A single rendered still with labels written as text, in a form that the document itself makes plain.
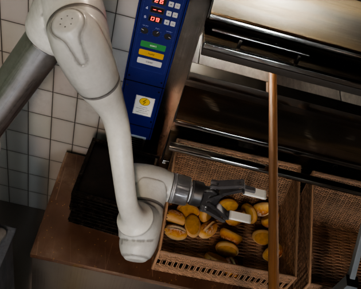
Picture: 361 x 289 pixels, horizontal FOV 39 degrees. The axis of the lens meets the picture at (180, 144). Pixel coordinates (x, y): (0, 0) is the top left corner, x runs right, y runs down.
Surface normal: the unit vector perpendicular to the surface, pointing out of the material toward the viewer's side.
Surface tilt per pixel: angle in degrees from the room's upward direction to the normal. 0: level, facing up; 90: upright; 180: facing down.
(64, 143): 90
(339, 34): 70
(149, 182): 15
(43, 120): 90
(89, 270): 90
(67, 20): 27
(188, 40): 90
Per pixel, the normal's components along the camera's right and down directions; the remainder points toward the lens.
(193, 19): -0.11, 0.74
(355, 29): -0.04, 0.48
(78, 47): 0.26, 0.52
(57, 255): 0.22, -0.63
